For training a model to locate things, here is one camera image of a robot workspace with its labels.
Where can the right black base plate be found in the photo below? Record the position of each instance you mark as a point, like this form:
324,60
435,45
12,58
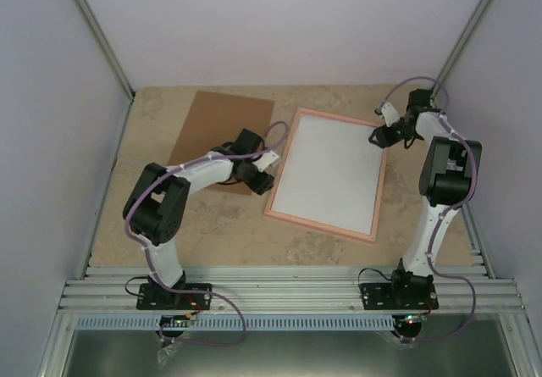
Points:
386,296

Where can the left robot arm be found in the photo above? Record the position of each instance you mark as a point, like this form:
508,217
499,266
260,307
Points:
155,208

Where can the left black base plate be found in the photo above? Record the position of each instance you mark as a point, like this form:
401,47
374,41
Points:
154,297

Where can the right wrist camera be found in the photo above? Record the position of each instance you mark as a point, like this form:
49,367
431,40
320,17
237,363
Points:
388,113

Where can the right corner aluminium post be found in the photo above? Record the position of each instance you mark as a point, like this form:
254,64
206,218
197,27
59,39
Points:
474,21

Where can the aluminium rail base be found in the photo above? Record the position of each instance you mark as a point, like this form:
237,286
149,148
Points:
286,291

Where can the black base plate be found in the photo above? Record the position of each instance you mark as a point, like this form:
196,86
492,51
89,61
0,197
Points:
154,297
386,296

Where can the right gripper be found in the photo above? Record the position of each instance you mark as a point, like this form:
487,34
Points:
384,139

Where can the blue grey cable duct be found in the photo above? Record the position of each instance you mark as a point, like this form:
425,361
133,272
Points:
231,322

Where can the brown backing board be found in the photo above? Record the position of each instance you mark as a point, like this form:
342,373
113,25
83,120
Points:
217,118

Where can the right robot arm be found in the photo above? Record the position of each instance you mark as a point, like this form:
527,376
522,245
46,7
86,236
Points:
447,181

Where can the white paper sheet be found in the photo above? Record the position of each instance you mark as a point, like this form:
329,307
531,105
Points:
330,169

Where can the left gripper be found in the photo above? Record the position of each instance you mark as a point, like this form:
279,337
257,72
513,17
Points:
262,185

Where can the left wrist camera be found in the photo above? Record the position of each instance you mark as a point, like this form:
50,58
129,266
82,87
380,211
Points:
266,160

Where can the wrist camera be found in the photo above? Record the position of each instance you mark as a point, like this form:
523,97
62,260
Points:
266,160
388,113

